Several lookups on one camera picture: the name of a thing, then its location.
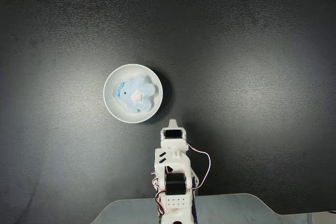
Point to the white ceramic bowl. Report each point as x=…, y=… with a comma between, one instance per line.
x=113, y=108

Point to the blue table clamp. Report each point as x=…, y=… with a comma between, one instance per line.
x=194, y=203

